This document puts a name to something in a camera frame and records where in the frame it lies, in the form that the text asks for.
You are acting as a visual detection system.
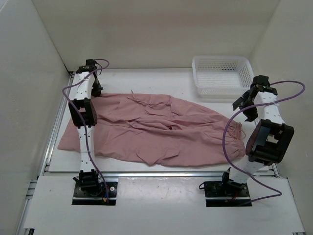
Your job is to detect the pink trousers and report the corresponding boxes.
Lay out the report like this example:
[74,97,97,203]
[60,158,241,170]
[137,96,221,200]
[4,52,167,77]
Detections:
[57,90,246,167]

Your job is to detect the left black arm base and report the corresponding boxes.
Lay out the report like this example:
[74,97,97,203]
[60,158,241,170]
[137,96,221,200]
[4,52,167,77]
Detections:
[72,177,118,206]

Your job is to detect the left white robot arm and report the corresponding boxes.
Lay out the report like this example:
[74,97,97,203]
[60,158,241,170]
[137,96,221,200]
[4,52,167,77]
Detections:
[68,60,105,197]

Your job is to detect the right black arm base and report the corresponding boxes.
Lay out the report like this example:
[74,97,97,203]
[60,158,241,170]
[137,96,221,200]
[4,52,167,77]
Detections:
[199,181,252,208]

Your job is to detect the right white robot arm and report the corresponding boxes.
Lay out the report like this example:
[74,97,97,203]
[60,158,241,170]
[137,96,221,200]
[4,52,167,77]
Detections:
[220,84,294,196]

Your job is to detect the white plastic basket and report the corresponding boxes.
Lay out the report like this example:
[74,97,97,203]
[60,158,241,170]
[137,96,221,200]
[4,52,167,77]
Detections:
[192,55,254,99]

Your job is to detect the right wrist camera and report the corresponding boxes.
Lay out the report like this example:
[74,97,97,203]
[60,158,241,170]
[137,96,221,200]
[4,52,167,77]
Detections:
[250,75,270,88]

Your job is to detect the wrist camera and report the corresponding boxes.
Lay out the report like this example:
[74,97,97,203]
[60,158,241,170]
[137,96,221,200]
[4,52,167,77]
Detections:
[84,59,98,72]
[250,75,270,88]

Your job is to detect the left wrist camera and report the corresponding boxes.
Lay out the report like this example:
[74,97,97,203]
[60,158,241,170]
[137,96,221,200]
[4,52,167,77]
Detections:
[84,59,98,72]

